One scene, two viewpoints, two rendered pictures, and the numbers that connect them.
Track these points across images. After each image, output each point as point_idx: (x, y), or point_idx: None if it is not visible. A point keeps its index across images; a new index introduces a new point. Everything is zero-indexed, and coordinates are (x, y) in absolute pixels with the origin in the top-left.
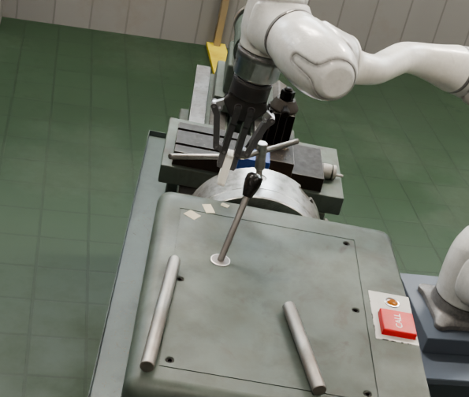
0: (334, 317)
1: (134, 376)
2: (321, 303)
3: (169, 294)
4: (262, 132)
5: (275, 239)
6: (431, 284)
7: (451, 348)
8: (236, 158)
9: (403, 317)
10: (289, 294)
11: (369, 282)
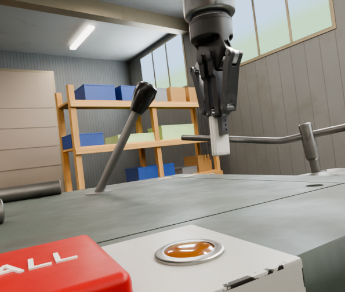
0: (8, 240)
1: None
2: (57, 225)
3: None
4: (225, 72)
5: (199, 184)
6: None
7: None
8: (213, 115)
9: (52, 269)
10: (60, 213)
11: (233, 218)
